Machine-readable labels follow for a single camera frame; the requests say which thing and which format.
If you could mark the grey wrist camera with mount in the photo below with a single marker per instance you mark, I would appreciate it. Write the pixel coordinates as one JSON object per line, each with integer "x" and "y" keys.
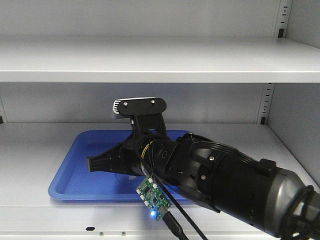
{"x": 145, "y": 114}

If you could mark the blue plastic tray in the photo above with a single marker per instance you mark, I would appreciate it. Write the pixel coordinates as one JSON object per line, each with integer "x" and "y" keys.
{"x": 74, "y": 182}

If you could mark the clear glass beaker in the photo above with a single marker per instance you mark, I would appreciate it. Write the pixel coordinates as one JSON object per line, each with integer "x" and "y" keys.
{"x": 128, "y": 179}

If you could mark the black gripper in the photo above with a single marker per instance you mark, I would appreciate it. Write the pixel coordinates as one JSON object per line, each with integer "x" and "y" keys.
{"x": 149, "y": 153}

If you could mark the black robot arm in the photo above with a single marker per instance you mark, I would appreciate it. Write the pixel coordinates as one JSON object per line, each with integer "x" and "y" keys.
{"x": 220, "y": 178}

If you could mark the grey upper cabinet shelf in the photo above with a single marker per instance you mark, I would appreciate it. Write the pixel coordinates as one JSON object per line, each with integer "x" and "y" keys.
{"x": 90, "y": 59}

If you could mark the green circuit board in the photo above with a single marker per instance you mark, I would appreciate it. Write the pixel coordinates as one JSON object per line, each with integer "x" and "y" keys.
{"x": 153, "y": 197}

